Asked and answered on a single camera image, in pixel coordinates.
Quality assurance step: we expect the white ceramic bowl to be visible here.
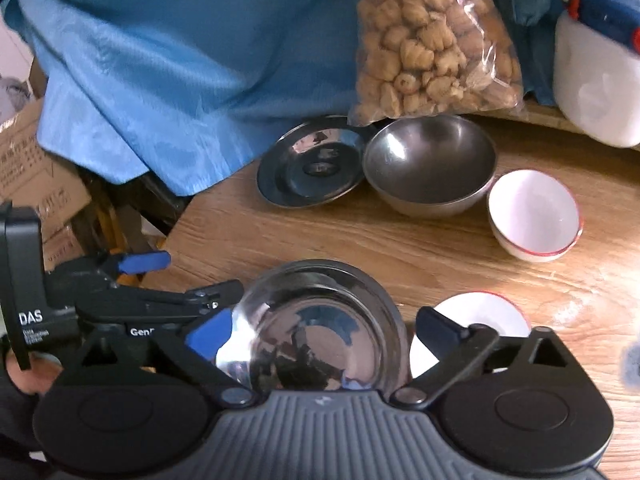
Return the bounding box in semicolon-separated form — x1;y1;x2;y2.
487;169;584;263
408;290;533;380

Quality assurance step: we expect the large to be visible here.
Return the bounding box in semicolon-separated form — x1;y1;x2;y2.
213;259;409;396

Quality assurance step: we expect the steel plate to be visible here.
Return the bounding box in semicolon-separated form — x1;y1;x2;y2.
256;115;378;209

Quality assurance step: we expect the large steel bowl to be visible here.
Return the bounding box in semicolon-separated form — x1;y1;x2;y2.
362;115;498;219

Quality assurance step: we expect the person's left hand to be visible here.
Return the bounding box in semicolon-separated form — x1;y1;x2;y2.
6;351;63;396

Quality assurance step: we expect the upper cardboard box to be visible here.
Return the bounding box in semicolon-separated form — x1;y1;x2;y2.
0;100;91;240

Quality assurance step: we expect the light blue cloth cover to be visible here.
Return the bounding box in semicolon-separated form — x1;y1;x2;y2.
0;0;572;198

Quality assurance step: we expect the wooden desk shelf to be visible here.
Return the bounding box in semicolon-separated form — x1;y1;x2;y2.
464;98;640;151

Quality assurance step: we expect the bag of snack biscuits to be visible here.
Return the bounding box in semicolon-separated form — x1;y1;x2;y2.
349;0;524;126

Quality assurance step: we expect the white jug blue lid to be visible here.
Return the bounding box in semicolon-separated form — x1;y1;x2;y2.
553;0;639;148

